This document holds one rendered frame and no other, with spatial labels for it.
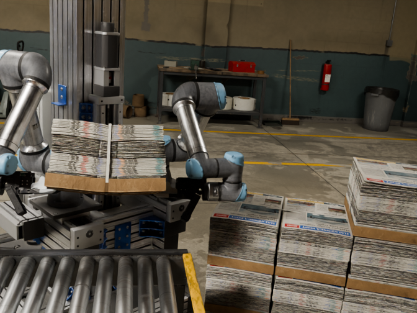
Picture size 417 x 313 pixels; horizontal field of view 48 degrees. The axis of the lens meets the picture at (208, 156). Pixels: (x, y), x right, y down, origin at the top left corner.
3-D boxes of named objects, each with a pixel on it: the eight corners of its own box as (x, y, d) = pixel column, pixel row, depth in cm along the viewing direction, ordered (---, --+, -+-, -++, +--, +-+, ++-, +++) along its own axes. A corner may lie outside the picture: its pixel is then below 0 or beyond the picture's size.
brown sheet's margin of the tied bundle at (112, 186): (113, 194, 180) (114, 182, 181) (115, 192, 153) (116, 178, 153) (98, 193, 179) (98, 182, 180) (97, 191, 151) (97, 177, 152)
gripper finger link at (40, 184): (52, 176, 162) (29, 176, 165) (51, 193, 162) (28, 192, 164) (57, 176, 165) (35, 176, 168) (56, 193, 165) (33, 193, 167)
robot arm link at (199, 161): (167, 74, 194) (193, 167, 166) (192, 76, 198) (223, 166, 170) (162, 95, 203) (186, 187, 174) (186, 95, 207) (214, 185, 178)
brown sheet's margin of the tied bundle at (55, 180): (96, 193, 179) (97, 181, 180) (94, 190, 151) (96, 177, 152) (53, 189, 176) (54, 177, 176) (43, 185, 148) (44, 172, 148)
